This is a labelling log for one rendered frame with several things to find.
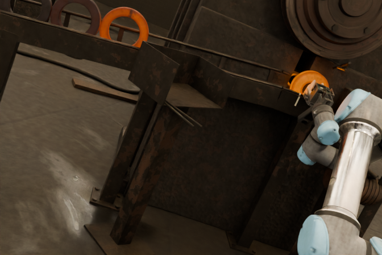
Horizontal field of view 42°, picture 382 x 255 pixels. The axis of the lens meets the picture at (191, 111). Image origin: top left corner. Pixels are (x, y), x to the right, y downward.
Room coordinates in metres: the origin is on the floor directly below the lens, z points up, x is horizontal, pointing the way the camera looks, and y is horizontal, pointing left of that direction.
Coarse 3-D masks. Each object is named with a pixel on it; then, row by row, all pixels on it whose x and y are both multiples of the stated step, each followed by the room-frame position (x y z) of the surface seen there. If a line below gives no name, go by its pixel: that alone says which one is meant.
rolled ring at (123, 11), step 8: (120, 8) 1.84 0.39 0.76; (128, 8) 1.85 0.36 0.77; (104, 16) 1.84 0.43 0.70; (112, 16) 1.84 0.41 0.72; (120, 16) 1.85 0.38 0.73; (128, 16) 1.85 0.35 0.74; (136, 16) 1.85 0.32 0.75; (104, 24) 1.84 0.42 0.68; (144, 24) 1.86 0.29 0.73; (104, 32) 1.84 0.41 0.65; (144, 32) 1.86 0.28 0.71; (144, 40) 1.86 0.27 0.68
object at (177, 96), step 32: (160, 64) 1.51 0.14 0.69; (192, 64) 1.77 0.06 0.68; (160, 96) 1.47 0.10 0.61; (192, 96) 1.65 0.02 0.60; (224, 96) 1.65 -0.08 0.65; (160, 128) 1.61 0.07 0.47; (160, 160) 1.61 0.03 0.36; (128, 192) 1.63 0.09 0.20; (96, 224) 1.66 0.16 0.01; (128, 224) 1.60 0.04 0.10
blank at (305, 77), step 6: (306, 72) 2.00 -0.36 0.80; (312, 72) 2.00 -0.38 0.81; (294, 78) 2.01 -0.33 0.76; (300, 78) 1.99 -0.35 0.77; (306, 78) 1.99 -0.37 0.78; (312, 78) 2.00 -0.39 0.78; (318, 78) 2.00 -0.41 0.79; (324, 78) 2.00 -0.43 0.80; (294, 84) 1.99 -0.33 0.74; (300, 84) 1.99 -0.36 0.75; (324, 84) 2.01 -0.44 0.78; (294, 90) 1.99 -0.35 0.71; (300, 90) 1.99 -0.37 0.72
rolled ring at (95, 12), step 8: (64, 0) 1.81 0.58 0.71; (72, 0) 1.81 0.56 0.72; (80, 0) 1.81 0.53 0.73; (88, 0) 1.82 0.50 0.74; (56, 8) 1.80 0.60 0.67; (88, 8) 1.82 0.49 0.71; (96, 8) 1.82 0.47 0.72; (56, 16) 1.80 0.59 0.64; (96, 16) 1.82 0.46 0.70; (56, 24) 1.81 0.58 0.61; (96, 24) 1.82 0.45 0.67; (88, 32) 1.82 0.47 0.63; (96, 32) 1.83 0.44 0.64
